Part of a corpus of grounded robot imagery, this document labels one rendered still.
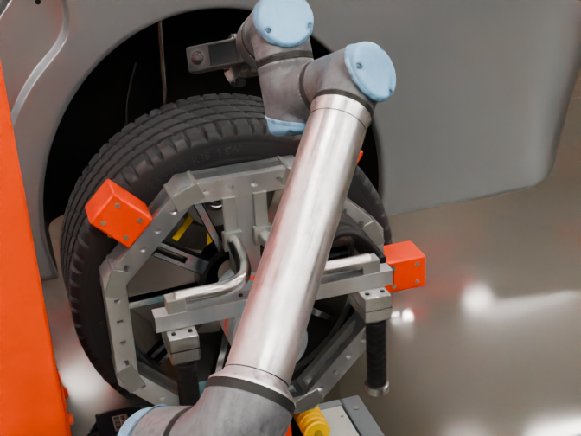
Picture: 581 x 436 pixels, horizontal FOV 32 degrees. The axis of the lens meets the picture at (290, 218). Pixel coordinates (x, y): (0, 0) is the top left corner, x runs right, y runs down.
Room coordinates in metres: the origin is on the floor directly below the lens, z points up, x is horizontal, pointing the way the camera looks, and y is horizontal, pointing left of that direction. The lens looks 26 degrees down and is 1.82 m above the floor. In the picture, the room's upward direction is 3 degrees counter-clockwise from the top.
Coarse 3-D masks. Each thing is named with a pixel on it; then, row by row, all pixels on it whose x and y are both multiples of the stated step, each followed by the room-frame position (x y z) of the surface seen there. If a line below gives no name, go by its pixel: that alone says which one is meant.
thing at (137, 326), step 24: (216, 240) 1.74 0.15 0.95; (336, 240) 1.89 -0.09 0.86; (192, 264) 1.73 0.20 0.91; (216, 264) 1.78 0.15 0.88; (168, 288) 1.73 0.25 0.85; (312, 312) 1.79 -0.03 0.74; (336, 312) 1.81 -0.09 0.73; (144, 336) 1.80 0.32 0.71; (216, 336) 1.93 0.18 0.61; (312, 336) 1.81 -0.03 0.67; (144, 360) 1.68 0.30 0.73; (168, 360) 1.76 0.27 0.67; (216, 360) 1.74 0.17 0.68
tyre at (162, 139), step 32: (224, 96) 1.93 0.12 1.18; (128, 128) 1.88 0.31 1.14; (160, 128) 1.81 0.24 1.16; (192, 128) 1.76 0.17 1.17; (224, 128) 1.74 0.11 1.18; (256, 128) 1.75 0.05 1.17; (96, 160) 1.85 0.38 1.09; (128, 160) 1.74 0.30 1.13; (160, 160) 1.70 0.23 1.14; (192, 160) 1.71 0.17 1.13; (224, 160) 1.73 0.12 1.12; (256, 160) 1.74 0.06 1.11; (352, 192) 1.80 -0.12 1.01; (64, 224) 1.83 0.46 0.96; (384, 224) 1.82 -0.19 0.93; (64, 256) 1.77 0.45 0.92; (96, 256) 1.66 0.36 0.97; (96, 288) 1.65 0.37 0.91; (96, 320) 1.65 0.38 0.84; (96, 352) 1.65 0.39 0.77
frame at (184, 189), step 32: (288, 160) 1.71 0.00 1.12; (160, 192) 1.66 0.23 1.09; (192, 192) 1.62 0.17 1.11; (224, 192) 1.64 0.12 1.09; (160, 224) 1.61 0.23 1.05; (128, 256) 1.59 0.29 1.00; (128, 320) 1.59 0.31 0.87; (352, 320) 1.76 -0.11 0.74; (128, 352) 1.58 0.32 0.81; (320, 352) 1.75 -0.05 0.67; (352, 352) 1.71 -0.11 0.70; (128, 384) 1.58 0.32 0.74; (160, 384) 1.60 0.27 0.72; (320, 384) 1.69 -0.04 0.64
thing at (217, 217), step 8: (272, 192) 2.25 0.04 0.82; (192, 208) 2.15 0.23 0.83; (184, 216) 2.19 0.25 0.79; (192, 216) 2.15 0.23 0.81; (216, 216) 2.17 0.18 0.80; (176, 224) 2.18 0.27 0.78; (192, 224) 2.19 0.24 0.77; (200, 224) 2.20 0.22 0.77; (216, 224) 2.16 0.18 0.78; (184, 232) 2.19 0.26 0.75; (192, 232) 2.19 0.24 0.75; (200, 232) 2.20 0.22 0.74; (176, 240) 2.18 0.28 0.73; (184, 240) 2.19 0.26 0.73; (192, 240) 2.19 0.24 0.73; (200, 240) 2.20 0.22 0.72; (192, 248) 2.19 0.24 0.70; (200, 248) 2.20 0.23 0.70
